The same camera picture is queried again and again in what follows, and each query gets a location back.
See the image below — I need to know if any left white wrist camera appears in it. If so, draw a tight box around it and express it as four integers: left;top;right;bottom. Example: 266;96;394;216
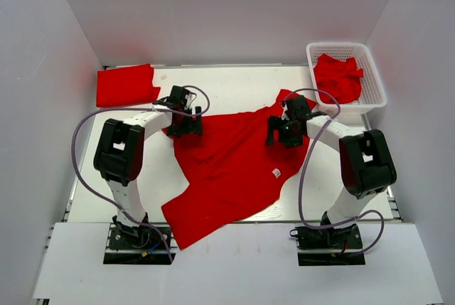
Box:
184;92;197;109

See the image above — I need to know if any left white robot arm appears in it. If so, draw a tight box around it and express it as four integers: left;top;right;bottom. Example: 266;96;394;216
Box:
94;85;203;247

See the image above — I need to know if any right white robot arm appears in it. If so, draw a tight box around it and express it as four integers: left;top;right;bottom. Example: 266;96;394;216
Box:
266;96;397;247

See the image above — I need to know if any crumpled red shirt in basket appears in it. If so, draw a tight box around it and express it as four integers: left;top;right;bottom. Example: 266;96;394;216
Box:
314;54;364;105

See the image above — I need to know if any red t shirt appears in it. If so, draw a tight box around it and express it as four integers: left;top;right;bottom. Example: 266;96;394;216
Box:
161;89;309;250
96;64;161;108

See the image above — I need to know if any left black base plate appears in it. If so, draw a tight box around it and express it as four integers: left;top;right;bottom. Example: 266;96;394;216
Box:
103;225;172;266

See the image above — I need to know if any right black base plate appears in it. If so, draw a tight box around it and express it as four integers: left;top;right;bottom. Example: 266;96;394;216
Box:
289;225;365;267

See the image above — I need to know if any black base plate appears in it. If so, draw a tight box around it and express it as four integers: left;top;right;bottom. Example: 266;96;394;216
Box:
289;225;365;267
103;225;172;266

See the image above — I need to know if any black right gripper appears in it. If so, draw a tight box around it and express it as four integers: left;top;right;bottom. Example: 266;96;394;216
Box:
266;115;304;148

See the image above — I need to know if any white plastic mesh basket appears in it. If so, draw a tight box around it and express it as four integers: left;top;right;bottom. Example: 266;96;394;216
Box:
306;42;387;115

